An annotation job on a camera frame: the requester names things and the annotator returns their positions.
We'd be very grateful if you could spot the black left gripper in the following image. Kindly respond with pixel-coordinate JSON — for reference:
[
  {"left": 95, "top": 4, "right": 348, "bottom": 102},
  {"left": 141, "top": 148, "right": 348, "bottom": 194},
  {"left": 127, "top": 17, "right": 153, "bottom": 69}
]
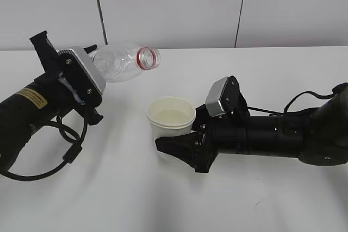
[{"left": 30, "top": 31, "right": 103, "bottom": 126}]

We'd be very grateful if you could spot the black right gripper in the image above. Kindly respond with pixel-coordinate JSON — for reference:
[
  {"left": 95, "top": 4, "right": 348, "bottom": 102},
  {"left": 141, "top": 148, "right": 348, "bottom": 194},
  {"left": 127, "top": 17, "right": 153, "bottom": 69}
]
[{"left": 155, "top": 98, "right": 250, "bottom": 173}]

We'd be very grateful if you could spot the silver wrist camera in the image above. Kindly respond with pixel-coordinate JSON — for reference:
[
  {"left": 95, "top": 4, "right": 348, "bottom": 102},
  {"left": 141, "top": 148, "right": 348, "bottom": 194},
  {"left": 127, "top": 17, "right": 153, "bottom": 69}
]
[
  {"left": 58, "top": 46, "right": 106, "bottom": 95},
  {"left": 205, "top": 76, "right": 239, "bottom": 117}
]

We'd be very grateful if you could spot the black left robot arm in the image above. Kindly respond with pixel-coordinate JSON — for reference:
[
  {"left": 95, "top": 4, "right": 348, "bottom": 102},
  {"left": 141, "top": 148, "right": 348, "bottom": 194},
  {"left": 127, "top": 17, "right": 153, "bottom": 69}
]
[{"left": 1, "top": 31, "right": 106, "bottom": 181}]

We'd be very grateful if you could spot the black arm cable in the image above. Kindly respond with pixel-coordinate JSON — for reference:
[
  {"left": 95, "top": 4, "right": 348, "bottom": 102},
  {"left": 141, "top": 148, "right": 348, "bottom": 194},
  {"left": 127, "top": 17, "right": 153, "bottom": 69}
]
[
  {"left": 0, "top": 104, "right": 89, "bottom": 181},
  {"left": 246, "top": 92, "right": 338, "bottom": 116}
]

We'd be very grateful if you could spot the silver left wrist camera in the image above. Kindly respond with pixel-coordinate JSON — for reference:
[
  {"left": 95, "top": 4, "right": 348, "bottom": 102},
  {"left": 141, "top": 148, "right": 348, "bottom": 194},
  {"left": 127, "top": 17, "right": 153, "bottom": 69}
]
[{"left": 58, "top": 46, "right": 106, "bottom": 95}]

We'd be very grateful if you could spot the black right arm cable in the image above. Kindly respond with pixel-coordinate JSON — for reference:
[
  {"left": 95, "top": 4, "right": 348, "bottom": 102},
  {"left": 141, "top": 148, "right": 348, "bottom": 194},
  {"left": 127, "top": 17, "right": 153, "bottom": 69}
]
[{"left": 246, "top": 92, "right": 338, "bottom": 116}]

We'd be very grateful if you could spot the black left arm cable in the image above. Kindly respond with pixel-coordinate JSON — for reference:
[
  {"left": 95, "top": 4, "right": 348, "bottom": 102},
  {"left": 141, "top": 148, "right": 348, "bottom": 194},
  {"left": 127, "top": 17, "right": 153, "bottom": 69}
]
[{"left": 0, "top": 104, "right": 89, "bottom": 181}]

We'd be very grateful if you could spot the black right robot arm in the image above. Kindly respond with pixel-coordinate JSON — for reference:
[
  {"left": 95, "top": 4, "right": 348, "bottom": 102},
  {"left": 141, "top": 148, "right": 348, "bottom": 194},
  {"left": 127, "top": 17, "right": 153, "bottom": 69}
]
[{"left": 155, "top": 80, "right": 347, "bottom": 173}]

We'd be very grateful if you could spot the clear plastic water bottle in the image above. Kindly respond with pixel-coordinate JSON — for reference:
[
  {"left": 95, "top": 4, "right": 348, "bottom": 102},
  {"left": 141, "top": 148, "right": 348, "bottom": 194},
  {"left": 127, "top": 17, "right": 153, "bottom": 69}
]
[{"left": 89, "top": 43, "right": 161, "bottom": 83}]

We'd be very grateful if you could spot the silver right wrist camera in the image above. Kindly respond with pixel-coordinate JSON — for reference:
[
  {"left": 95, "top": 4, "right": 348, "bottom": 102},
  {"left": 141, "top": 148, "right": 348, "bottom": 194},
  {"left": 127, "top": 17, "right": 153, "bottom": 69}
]
[{"left": 205, "top": 76, "right": 239, "bottom": 117}]

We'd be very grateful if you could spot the white paper cup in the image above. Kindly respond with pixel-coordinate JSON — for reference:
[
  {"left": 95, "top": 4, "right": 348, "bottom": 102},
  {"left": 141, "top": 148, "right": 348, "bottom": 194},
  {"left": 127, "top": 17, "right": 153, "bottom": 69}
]
[{"left": 146, "top": 97, "right": 196, "bottom": 140}]

